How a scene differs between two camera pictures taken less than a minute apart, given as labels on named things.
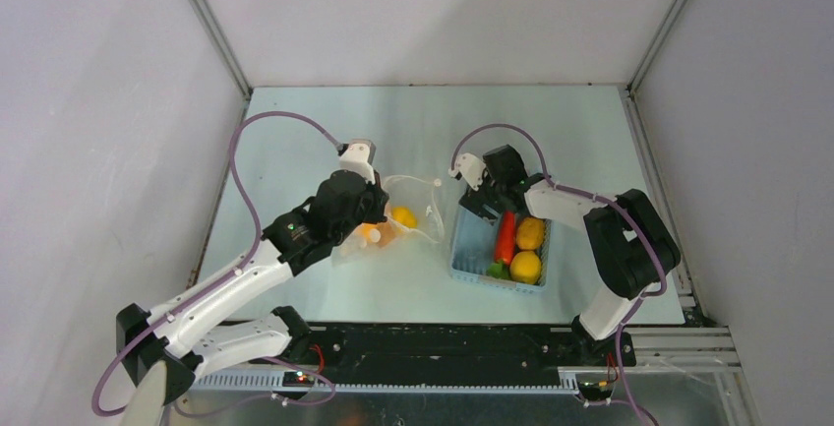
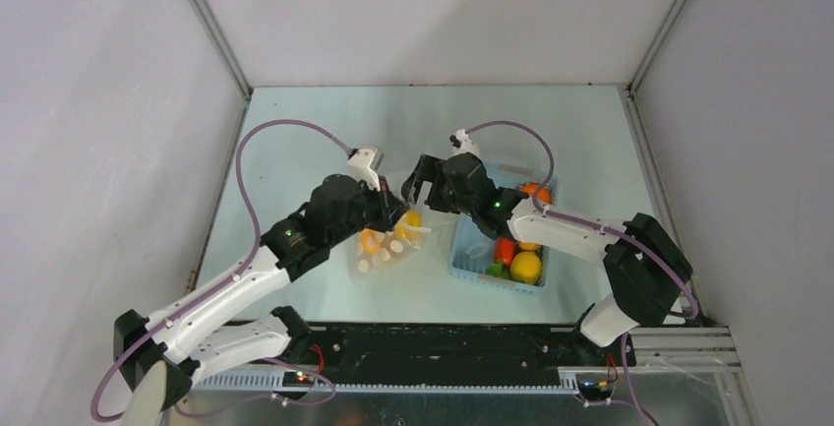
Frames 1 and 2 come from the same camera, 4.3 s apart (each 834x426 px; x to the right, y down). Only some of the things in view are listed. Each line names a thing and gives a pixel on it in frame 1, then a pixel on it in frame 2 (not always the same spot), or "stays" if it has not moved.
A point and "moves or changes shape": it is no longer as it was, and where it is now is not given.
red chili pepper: x=505 y=243 stays
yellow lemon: x=525 y=267 stays
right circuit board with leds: x=595 y=391 stays
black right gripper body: x=485 y=198 to x=434 y=180
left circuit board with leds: x=297 y=379 stays
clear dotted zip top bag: x=413 y=230 moves or changes shape
